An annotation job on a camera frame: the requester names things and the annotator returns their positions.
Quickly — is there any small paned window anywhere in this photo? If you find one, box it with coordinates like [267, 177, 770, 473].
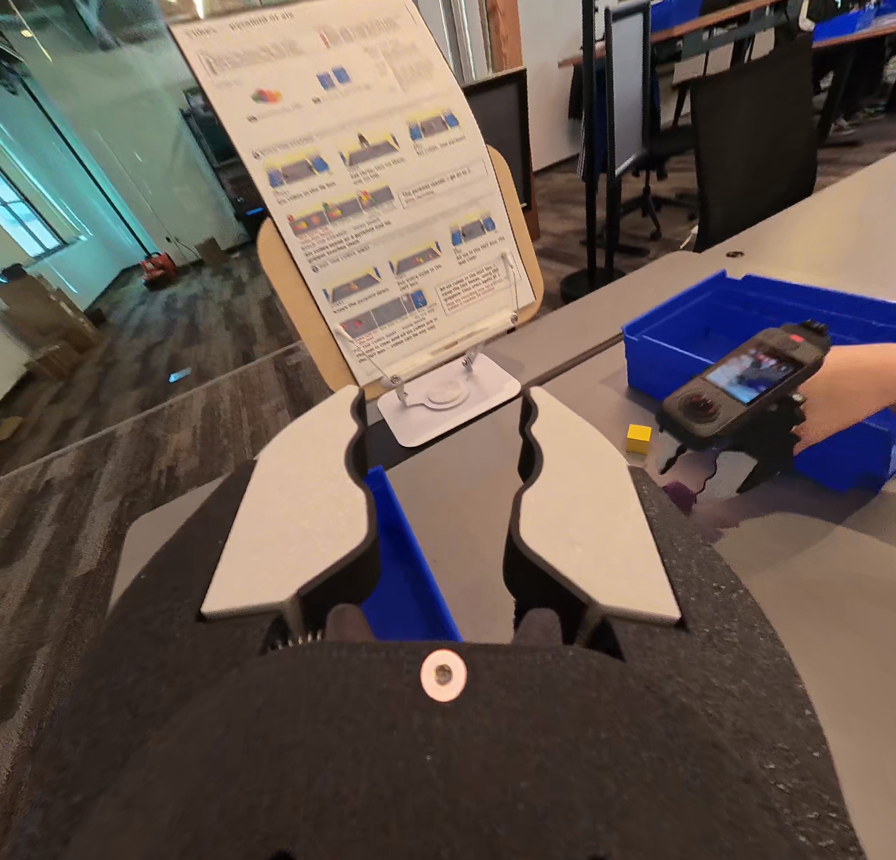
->
[0, 174, 67, 259]

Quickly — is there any wooden instruction board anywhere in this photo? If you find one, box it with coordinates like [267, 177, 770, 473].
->
[168, 0, 545, 392]

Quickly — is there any wooden pillar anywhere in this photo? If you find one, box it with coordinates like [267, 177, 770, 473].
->
[479, 0, 541, 241]

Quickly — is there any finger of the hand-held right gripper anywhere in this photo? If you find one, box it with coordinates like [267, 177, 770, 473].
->
[671, 449, 716, 491]
[710, 452, 756, 500]

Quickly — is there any black office chair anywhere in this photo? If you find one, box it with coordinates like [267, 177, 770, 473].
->
[689, 34, 819, 252]

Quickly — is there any black swivel chair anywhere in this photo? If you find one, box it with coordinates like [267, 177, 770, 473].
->
[619, 125, 701, 241]

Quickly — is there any wooden background desk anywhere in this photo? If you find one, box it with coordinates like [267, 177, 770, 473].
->
[559, 0, 799, 70]

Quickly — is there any grey display panel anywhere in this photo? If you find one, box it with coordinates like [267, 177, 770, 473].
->
[603, 0, 653, 178]

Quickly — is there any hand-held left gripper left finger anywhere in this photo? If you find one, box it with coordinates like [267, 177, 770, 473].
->
[199, 384, 382, 640]

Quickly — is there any person's right hand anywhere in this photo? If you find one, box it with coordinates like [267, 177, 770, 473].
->
[793, 342, 896, 456]

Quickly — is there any small blue storage bin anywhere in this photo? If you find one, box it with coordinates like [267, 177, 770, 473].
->
[651, 0, 704, 31]
[812, 6, 896, 42]

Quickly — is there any blue plastic bin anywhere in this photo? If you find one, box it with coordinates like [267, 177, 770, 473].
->
[622, 270, 896, 495]
[363, 464, 464, 644]

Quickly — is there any black metal pole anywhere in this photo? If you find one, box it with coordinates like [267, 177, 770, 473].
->
[580, 0, 603, 294]

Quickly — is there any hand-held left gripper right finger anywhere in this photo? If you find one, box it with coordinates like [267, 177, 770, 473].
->
[504, 386, 683, 647]

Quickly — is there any black round stand base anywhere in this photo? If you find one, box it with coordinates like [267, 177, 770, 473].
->
[560, 268, 627, 306]

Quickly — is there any black panel stand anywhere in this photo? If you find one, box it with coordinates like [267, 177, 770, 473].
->
[462, 68, 534, 213]

